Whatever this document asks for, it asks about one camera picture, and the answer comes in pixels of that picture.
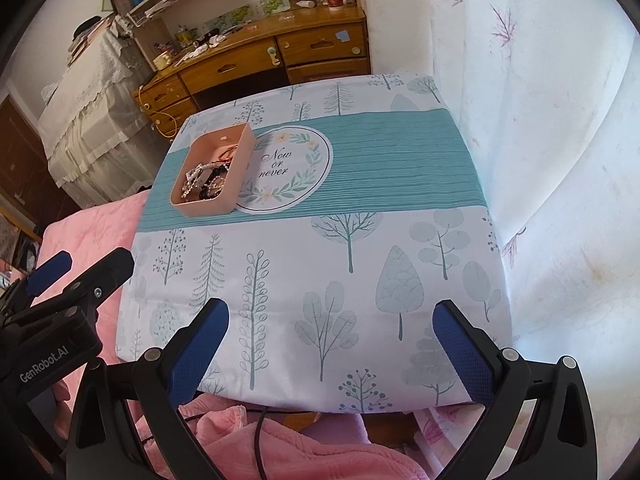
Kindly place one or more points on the stack of books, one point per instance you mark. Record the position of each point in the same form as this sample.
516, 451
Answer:
92, 35

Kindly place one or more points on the white lace furniture cover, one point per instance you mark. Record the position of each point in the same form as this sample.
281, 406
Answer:
95, 125

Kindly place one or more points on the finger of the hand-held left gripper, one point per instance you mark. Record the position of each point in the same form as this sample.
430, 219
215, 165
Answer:
50, 272
114, 265

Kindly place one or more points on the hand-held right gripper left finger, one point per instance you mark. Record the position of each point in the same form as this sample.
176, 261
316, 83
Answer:
197, 355

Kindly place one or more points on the blue sticky note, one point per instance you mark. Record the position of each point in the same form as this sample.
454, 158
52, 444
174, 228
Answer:
342, 36

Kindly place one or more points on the pink rectangular box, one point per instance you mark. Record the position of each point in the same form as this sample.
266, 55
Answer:
240, 160

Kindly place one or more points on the green hanging ornament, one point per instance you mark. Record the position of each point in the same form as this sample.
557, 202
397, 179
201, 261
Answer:
273, 56

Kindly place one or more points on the white tube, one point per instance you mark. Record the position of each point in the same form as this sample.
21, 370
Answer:
305, 4

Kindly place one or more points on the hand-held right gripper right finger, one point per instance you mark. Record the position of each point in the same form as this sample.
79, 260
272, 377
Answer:
462, 352

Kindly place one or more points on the pink fleece garment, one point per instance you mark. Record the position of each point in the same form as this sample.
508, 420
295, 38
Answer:
310, 450

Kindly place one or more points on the wooden desk with drawers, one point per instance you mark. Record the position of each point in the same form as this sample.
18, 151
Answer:
235, 67

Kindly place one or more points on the pale yellow jar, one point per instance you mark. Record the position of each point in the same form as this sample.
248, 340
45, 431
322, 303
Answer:
162, 61

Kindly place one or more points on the pink quilt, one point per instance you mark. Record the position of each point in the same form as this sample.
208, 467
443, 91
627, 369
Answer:
85, 230

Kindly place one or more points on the brown wooden door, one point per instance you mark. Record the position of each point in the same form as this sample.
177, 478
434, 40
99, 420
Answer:
25, 160

